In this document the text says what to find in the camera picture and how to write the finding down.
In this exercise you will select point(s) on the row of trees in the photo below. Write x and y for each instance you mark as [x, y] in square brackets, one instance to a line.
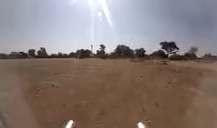
[122, 51]

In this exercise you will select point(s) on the tall pole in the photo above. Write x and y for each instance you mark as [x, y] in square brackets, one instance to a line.
[91, 48]

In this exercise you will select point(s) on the brown dirt ground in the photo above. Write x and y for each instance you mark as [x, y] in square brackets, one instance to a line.
[106, 93]

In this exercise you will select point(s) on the robot's own part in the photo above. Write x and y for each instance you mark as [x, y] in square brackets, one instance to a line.
[69, 124]
[141, 125]

